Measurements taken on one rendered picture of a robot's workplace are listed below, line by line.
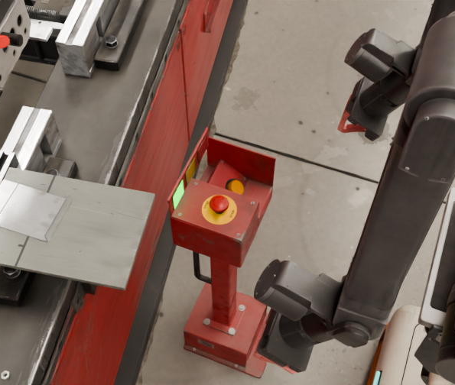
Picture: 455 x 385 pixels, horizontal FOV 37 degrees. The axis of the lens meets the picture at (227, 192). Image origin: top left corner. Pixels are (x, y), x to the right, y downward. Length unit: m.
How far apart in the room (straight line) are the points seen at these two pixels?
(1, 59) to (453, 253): 0.75
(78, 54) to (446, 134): 1.08
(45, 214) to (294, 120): 1.54
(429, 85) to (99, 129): 1.01
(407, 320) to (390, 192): 1.30
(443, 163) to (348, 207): 1.86
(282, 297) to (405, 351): 1.04
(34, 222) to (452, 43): 0.81
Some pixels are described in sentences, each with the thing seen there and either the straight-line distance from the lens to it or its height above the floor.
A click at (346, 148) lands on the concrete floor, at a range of 2.48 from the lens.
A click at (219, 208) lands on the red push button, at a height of 0.81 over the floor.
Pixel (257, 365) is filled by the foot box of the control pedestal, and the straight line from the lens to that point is 2.05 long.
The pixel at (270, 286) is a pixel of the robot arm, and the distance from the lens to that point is 0.82.
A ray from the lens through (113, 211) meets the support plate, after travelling 1.13.
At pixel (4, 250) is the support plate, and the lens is 1.14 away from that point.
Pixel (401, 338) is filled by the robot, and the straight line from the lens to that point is 1.85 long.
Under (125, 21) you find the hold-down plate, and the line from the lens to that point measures 1.57.
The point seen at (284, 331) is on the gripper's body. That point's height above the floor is 1.10.
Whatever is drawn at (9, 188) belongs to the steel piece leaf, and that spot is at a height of 1.00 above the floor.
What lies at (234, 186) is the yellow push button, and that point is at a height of 0.73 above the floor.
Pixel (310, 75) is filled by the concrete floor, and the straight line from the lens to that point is 2.70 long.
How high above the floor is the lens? 1.95
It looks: 57 degrees down
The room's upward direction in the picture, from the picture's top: straight up
